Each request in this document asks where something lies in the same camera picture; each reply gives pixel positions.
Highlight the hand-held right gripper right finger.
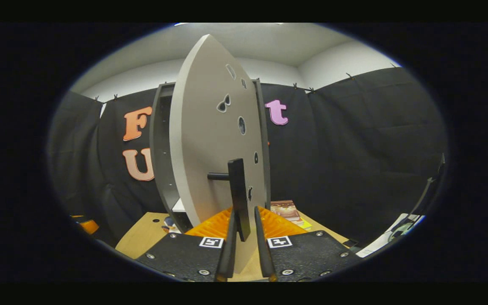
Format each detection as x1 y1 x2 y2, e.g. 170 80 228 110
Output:
254 205 362 283

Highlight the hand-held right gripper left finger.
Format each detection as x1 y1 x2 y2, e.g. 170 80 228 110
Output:
135 207 238 283

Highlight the grey cabinet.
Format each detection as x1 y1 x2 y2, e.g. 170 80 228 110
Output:
150 78 272 234

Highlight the white cabinet door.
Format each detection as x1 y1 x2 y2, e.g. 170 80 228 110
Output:
169 34 271 274

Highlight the brown cover book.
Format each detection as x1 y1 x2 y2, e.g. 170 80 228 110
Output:
271 200 302 222

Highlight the yellow book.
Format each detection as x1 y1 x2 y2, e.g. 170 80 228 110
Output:
291 217 313 232

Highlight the penguin plush toy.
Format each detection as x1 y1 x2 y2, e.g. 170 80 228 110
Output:
161 216 182 234

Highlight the white flat object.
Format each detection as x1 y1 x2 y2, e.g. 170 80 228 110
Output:
356 214 425 258

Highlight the black backdrop cloth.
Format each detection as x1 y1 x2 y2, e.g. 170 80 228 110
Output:
48 67 448 248

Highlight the black cable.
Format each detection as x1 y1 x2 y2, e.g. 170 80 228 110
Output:
413 153 446 229

